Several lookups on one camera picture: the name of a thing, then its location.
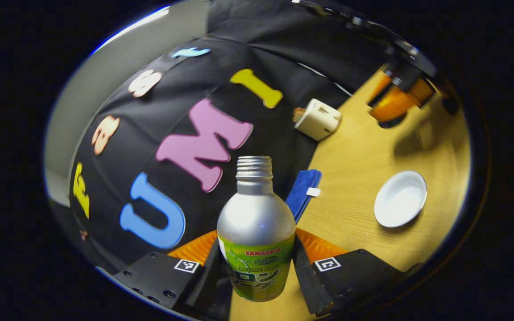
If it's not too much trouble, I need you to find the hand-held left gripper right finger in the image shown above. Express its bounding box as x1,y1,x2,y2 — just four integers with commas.
292,227,413,317

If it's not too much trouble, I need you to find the teal teacup lid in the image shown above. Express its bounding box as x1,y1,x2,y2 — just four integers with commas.
378,112,408,129

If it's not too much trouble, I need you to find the black backdrop cloth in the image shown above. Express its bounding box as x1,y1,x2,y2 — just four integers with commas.
67,0,401,268

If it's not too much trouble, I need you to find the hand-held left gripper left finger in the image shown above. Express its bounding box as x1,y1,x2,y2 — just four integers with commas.
113,230,227,313

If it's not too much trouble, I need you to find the black metal stand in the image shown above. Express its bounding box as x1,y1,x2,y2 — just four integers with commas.
292,0,376,30

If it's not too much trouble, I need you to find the white toaster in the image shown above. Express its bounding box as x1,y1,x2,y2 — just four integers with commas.
294,99,342,141

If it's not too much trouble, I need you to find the silver green water bottle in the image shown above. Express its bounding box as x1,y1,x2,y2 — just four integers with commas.
216,155,296,303

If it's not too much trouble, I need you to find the white teacup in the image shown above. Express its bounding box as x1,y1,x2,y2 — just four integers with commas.
374,170,428,228

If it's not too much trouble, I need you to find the folded blue towel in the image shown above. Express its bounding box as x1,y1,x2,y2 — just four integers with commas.
285,169,323,223

